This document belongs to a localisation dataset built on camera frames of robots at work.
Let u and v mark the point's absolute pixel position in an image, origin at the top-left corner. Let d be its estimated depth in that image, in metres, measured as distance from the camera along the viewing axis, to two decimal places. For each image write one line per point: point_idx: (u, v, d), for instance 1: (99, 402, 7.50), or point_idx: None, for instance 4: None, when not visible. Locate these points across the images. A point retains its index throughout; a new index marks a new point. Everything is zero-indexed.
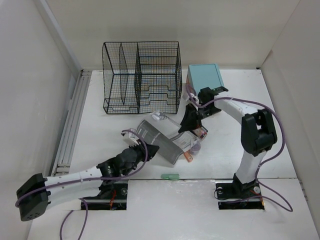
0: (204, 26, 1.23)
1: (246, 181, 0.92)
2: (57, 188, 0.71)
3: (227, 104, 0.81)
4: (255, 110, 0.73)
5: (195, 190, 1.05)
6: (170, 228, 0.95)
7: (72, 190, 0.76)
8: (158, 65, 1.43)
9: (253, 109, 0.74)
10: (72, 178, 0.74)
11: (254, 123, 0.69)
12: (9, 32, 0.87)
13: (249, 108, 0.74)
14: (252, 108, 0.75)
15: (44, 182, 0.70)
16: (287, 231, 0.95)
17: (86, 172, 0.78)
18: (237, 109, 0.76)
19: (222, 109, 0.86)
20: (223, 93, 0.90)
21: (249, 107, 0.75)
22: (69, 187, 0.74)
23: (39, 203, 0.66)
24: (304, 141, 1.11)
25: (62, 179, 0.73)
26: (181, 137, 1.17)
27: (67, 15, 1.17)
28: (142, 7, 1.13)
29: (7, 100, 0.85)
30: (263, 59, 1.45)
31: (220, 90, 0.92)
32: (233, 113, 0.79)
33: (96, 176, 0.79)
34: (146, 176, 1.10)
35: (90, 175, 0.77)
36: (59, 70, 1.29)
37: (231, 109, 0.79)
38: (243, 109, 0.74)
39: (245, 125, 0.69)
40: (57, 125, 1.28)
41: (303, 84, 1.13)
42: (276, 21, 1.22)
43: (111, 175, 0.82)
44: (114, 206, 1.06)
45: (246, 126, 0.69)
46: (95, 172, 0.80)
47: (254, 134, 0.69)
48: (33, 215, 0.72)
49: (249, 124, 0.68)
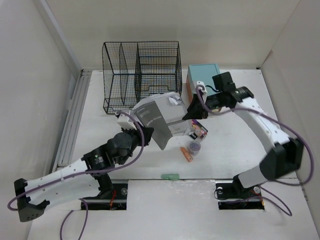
0: (204, 26, 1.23)
1: (248, 186, 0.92)
2: (38, 191, 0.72)
3: (253, 121, 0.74)
4: (285, 139, 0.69)
5: (195, 190, 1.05)
6: (170, 228, 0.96)
7: (60, 188, 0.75)
8: (159, 66, 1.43)
9: (283, 136, 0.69)
10: (52, 179, 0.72)
11: (283, 157, 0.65)
12: (8, 32, 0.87)
13: (279, 135, 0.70)
14: (281, 135, 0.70)
15: (26, 187, 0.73)
16: (287, 231, 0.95)
17: (68, 169, 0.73)
18: (264, 132, 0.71)
19: (243, 119, 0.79)
20: (248, 101, 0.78)
21: (279, 132, 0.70)
22: (51, 188, 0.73)
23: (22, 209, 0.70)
24: (304, 141, 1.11)
25: (43, 181, 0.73)
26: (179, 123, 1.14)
27: (67, 15, 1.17)
28: (142, 7, 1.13)
29: (7, 100, 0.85)
30: (263, 59, 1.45)
31: (243, 95, 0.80)
32: (256, 131, 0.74)
33: (78, 171, 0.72)
34: (146, 176, 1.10)
35: (73, 171, 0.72)
36: (59, 70, 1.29)
37: (255, 126, 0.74)
38: (272, 134, 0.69)
39: (274, 157, 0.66)
40: (57, 125, 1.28)
41: (303, 84, 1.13)
42: (276, 21, 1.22)
43: (102, 164, 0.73)
44: (114, 206, 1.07)
45: (274, 157, 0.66)
46: (79, 166, 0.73)
47: (279, 166, 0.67)
48: (33, 215, 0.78)
49: (278, 157, 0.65)
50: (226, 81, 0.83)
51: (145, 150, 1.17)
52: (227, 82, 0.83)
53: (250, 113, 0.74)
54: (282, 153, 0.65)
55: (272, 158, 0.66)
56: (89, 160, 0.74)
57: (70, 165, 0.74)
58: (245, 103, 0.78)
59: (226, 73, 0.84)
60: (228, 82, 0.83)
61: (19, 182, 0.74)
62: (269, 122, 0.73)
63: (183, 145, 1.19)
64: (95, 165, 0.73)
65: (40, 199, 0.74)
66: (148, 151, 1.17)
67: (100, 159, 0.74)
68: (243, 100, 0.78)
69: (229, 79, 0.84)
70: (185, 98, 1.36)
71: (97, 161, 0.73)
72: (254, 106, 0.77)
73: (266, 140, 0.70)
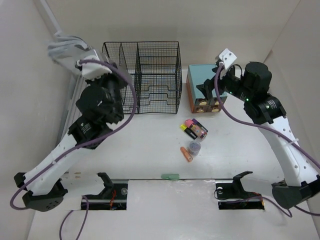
0: (204, 26, 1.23)
1: (248, 190, 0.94)
2: (37, 182, 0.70)
3: (282, 150, 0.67)
4: (313, 177, 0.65)
5: (195, 190, 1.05)
6: (170, 227, 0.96)
7: (60, 171, 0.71)
8: (159, 65, 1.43)
9: (311, 174, 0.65)
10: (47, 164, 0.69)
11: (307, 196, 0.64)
12: (9, 33, 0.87)
13: (307, 172, 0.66)
14: (310, 172, 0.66)
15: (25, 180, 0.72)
16: (287, 230, 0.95)
17: (59, 147, 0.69)
18: (292, 166, 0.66)
19: (267, 139, 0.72)
20: (278, 121, 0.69)
21: (308, 168, 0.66)
22: (49, 175, 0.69)
23: (28, 202, 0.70)
24: (304, 141, 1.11)
25: (38, 169, 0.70)
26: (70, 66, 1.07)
27: (67, 15, 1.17)
28: (142, 8, 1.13)
29: (8, 100, 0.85)
30: (263, 59, 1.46)
31: (271, 110, 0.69)
32: (282, 159, 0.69)
33: (68, 148, 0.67)
34: (146, 176, 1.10)
35: (64, 149, 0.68)
36: (59, 70, 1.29)
37: (282, 154, 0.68)
38: (301, 171, 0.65)
39: (298, 195, 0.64)
40: (57, 125, 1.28)
41: (303, 84, 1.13)
42: (276, 21, 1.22)
43: (89, 134, 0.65)
44: (114, 206, 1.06)
45: (299, 196, 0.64)
46: (68, 143, 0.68)
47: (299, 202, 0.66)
48: (51, 205, 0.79)
49: (302, 197, 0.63)
50: (261, 86, 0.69)
51: (145, 149, 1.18)
52: (261, 87, 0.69)
53: (281, 140, 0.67)
54: (307, 193, 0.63)
55: (296, 195, 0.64)
56: (77, 130, 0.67)
57: (59, 144, 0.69)
58: (276, 123, 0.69)
59: (266, 75, 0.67)
60: (262, 87, 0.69)
61: (18, 177, 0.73)
62: (299, 154, 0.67)
63: (183, 145, 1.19)
64: (83, 135, 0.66)
65: (44, 188, 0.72)
66: (148, 151, 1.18)
67: (87, 127, 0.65)
68: (273, 120, 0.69)
69: (266, 83, 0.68)
70: (185, 98, 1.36)
71: (83, 129, 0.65)
72: (285, 130, 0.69)
73: (291, 174, 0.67)
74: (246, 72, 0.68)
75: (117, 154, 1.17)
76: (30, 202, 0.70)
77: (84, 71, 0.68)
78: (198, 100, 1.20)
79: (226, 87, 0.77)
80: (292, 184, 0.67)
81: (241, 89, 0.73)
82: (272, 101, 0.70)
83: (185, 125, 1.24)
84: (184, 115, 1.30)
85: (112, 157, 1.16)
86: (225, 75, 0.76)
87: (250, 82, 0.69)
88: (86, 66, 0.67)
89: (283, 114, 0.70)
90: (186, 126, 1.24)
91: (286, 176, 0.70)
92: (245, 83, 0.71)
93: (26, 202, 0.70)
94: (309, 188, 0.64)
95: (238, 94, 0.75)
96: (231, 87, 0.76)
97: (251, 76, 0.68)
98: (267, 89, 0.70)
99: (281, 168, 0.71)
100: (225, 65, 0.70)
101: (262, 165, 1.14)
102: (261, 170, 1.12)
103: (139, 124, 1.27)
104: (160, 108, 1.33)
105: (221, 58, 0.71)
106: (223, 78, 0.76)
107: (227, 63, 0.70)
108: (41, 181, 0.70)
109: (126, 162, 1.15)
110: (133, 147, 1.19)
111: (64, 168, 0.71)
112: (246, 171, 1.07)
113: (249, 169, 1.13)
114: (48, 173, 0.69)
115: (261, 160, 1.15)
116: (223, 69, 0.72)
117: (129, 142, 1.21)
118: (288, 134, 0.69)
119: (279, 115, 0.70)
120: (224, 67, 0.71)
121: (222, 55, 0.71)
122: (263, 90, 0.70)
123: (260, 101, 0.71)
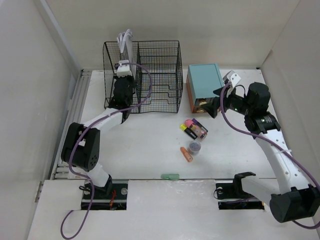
0: (205, 26, 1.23)
1: (247, 191, 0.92)
2: (98, 125, 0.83)
3: (274, 156, 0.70)
4: (305, 185, 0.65)
5: (195, 190, 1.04)
6: (170, 227, 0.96)
7: (109, 125, 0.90)
8: (160, 65, 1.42)
9: (302, 182, 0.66)
10: (102, 116, 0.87)
11: (298, 203, 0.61)
12: (7, 32, 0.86)
13: (299, 179, 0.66)
14: (302, 180, 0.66)
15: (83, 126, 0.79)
16: (287, 230, 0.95)
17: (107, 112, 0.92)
18: (283, 173, 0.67)
19: (262, 148, 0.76)
20: (273, 132, 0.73)
21: (299, 176, 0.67)
22: (106, 121, 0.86)
23: (97, 132, 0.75)
24: (305, 141, 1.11)
25: (94, 120, 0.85)
26: (123, 39, 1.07)
27: (66, 15, 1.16)
28: (142, 7, 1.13)
29: (7, 99, 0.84)
30: (263, 59, 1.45)
31: (269, 125, 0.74)
32: (274, 167, 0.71)
33: (114, 111, 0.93)
34: (147, 176, 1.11)
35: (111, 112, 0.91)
36: (59, 69, 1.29)
37: (274, 162, 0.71)
38: (292, 177, 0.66)
39: (287, 201, 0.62)
40: (57, 125, 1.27)
41: (303, 84, 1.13)
42: (276, 21, 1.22)
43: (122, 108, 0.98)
44: (114, 206, 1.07)
45: (288, 201, 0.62)
46: (112, 110, 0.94)
47: (292, 211, 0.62)
48: (92, 159, 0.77)
49: (292, 203, 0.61)
50: (261, 104, 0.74)
51: (146, 149, 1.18)
52: (260, 105, 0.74)
53: (273, 148, 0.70)
54: (297, 199, 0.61)
55: (285, 202, 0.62)
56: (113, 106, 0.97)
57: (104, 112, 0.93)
58: (269, 134, 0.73)
59: (265, 94, 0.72)
60: (262, 105, 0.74)
61: (73, 125, 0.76)
62: (291, 163, 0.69)
63: (183, 145, 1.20)
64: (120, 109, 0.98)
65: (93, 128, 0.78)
66: (148, 151, 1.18)
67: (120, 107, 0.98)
68: (268, 130, 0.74)
69: (266, 101, 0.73)
70: (185, 98, 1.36)
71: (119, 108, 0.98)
72: (279, 140, 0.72)
73: (283, 182, 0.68)
74: (250, 91, 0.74)
75: (117, 155, 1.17)
76: (97, 135, 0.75)
77: (119, 68, 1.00)
78: (199, 100, 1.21)
79: (231, 104, 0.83)
80: (284, 192, 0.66)
81: (245, 106, 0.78)
82: (269, 117, 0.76)
83: (185, 125, 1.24)
84: (184, 115, 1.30)
85: (112, 157, 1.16)
86: (230, 94, 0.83)
87: (252, 99, 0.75)
88: (122, 66, 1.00)
89: (277, 127, 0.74)
90: (186, 126, 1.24)
91: (279, 185, 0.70)
92: (248, 100, 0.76)
93: (95, 134, 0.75)
94: (299, 193, 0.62)
95: (242, 110, 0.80)
96: (236, 104, 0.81)
97: (253, 94, 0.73)
98: (266, 106, 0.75)
99: (276, 179, 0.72)
100: (232, 83, 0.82)
101: (262, 165, 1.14)
102: (262, 170, 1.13)
103: (139, 124, 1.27)
104: (160, 107, 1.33)
105: (229, 78, 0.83)
106: (228, 97, 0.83)
107: (234, 82, 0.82)
108: (101, 125, 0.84)
109: (126, 162, 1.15)
110: (133, 147, 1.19)
111: (110, 125, 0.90)
112: (250, 171, 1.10)
113: (249, 169, 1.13)
114: (106, 120, 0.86)
115: (261, 160, 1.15)
116: (230, 87, 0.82)
117: (129, 142, 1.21)
118: (282, 144, 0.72)
119: (273, 128, 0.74)
120: (231, 86, 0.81)
121: (229, 75, 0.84)
122: (263, 107, 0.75)
123: (258, 116, 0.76)
